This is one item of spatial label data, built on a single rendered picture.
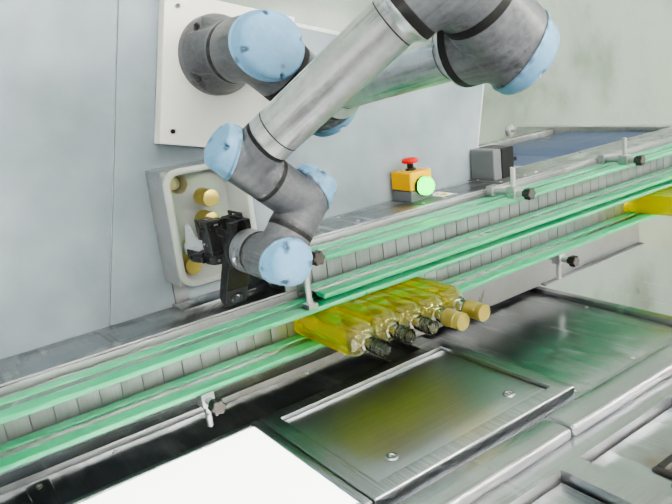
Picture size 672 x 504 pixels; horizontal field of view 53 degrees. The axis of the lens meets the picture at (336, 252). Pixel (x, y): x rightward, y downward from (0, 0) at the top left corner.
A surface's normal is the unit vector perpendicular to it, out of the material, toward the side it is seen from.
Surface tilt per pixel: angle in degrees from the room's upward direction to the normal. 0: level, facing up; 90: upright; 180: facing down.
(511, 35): 34
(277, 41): 7
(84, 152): 0
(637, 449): 90
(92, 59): 0
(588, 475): 90
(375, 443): 90
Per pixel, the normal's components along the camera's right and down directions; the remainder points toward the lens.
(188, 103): 0.59, 0.15
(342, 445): -0.11, -0.96
